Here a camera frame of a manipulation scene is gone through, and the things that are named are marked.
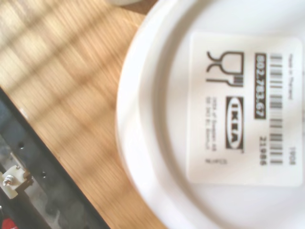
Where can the red round lid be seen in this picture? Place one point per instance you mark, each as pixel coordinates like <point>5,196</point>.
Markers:
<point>6,223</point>

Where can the white plate with label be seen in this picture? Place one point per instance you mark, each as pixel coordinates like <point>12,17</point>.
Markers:
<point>214,167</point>

